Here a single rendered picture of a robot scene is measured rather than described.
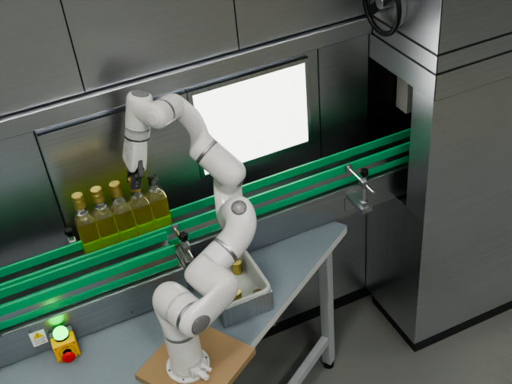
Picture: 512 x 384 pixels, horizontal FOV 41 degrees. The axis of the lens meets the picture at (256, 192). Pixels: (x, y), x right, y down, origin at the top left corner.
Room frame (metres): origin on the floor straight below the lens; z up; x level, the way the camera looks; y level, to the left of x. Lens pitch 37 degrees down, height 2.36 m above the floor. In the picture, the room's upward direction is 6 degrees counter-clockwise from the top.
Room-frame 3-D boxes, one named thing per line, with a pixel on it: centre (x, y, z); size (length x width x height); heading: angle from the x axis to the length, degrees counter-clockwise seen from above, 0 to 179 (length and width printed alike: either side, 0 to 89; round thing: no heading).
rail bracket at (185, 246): (1.63, 0.24, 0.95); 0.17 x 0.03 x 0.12; 21
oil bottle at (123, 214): (1.70, 0.42, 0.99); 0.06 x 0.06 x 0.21; 20
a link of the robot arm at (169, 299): (1.29, 0.24, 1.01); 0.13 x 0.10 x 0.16; 38
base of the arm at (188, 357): (1.29, 0.24, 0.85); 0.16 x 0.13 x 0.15; 47
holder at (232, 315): (1.61, 0.11, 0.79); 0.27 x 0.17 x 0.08; 21
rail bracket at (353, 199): (1.86, -0.36, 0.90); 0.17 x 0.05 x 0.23; 21
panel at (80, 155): (1.93, 0.20, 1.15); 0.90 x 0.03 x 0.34; 111
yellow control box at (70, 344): (1.42, 0.62, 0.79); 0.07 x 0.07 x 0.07; 21
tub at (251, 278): (1.58, 0.10, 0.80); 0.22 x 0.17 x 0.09; 21
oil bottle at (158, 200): (1.74, 0.31, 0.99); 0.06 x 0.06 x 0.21; 21
